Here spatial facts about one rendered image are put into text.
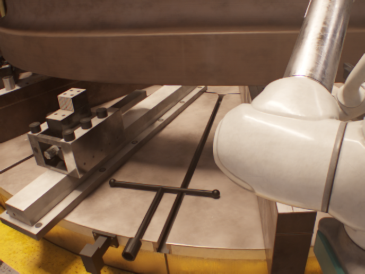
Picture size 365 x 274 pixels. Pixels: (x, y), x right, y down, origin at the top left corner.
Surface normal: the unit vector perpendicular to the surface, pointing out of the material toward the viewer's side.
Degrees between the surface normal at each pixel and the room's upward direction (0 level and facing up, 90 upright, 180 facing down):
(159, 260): 90
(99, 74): 90
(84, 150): 90
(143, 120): 72
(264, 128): 32
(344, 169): 65
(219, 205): 0
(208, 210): 0
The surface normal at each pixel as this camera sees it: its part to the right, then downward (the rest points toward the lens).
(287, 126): -0.24, -0.60
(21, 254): -0.06, -0.87
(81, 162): 0.90, 0.17
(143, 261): -0.26, 0.50
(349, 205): -0.54, 0.48
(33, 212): 0.84, -0.11
